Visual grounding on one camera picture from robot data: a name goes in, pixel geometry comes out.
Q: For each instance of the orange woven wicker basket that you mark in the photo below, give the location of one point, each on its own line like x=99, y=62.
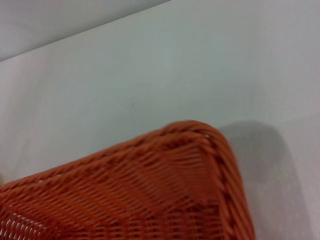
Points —
x=140, y=195

